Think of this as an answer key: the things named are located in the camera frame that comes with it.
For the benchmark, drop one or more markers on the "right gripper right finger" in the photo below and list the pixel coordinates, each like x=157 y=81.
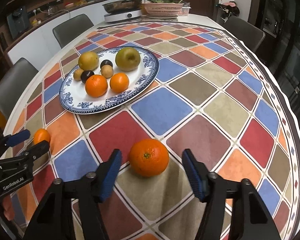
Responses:
x=250 y=217

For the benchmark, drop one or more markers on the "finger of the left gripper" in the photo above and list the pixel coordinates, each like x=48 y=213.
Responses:
x=28 y=156
x=13 y=140

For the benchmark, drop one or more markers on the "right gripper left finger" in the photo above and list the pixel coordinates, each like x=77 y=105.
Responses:
x=52 y=218

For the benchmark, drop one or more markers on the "lone orange tangerine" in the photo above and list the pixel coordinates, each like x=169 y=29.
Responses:
x=41 y=135

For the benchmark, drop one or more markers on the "brown kiwi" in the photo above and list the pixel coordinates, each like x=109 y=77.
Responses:
x=107 y=71
x=77 y=74

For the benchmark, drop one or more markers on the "dark plum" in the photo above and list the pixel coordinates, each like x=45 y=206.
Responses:
x=86 y=74
x=106 y=63

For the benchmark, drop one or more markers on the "yellow pear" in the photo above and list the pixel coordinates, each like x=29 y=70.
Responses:
x=88 y=61

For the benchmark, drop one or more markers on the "large orange tangerine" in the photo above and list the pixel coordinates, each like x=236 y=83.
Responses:
x=149 y=157

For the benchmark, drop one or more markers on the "green apple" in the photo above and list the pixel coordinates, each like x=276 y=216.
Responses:
x=127 y=59

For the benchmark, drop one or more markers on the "person left hand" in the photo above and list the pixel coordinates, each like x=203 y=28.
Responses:
x=8 y=208

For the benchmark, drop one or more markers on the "near left grey chair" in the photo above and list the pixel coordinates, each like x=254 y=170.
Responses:
x=14 y=83

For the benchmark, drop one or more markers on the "grey chair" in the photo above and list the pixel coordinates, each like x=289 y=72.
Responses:
x=245 y=32
x=72 y=28
x=14 y=83

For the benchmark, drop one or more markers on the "blue white porcelain plate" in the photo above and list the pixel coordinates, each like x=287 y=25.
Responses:
x=73 y=97

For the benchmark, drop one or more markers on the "far left grey chair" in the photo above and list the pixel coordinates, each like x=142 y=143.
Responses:
x=72 y=28

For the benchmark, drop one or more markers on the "colourful checkered tablecloth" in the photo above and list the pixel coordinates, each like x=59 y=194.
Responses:
x=211 y=95

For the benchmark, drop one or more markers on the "white induction cooker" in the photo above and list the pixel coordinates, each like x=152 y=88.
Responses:
x=122 y=16

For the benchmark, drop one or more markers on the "steel wok pan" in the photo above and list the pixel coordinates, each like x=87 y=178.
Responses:
x=123 y=5

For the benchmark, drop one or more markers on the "far right grey chair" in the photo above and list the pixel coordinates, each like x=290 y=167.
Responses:
x=245 y=32

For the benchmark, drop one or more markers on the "pink vegetable basket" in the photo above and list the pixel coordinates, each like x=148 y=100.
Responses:
x=163 y=9

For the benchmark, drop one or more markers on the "green leafy vegetables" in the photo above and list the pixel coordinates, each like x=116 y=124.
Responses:
x=165 y=1

